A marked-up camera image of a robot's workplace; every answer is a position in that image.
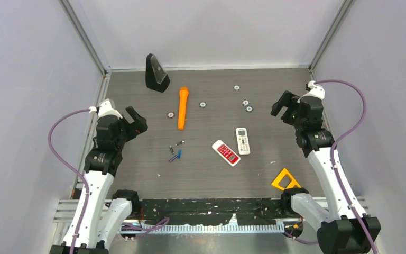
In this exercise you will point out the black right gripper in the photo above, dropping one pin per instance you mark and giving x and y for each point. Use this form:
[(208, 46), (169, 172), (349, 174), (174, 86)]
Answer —
[(288, 99)]

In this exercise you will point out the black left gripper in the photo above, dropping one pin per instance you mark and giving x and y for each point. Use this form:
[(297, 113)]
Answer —
[(139, 124)]

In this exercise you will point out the purple battery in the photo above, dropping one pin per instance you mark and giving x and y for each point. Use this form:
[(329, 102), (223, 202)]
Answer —
[(173, 158)]

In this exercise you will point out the red white remote control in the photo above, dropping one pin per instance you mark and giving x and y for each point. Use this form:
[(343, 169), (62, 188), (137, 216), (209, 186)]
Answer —
[(226, 153)]

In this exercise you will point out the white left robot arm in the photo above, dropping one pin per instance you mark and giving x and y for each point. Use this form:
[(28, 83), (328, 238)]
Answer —
[(92, 230)]

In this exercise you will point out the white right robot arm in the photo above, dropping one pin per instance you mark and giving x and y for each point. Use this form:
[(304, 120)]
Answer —
[(343, 226)]

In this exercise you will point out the poker chip right lower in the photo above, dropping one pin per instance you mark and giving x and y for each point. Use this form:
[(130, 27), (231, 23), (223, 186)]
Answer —
[(249, 109)]

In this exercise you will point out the poker chip right upper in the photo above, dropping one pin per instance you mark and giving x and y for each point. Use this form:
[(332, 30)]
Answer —
[(245, 102)]

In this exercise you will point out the black wedge stand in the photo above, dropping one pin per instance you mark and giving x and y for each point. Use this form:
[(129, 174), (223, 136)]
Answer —
[(156, 78)]

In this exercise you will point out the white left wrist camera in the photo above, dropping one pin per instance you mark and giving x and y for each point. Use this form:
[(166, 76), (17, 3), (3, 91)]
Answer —
[(106, 107)]

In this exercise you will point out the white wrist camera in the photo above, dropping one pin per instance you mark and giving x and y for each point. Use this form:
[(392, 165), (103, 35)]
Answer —
[(106, 107), (315, 90)]

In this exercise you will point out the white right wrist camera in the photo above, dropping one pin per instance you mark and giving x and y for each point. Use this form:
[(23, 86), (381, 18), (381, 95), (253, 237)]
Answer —
[(315, 90)]

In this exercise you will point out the yellow triangular frame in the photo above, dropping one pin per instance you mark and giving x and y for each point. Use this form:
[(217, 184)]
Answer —
[(285, 180)]

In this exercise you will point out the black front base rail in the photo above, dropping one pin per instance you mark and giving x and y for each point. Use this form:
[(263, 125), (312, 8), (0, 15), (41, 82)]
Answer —
[(216, 211)]

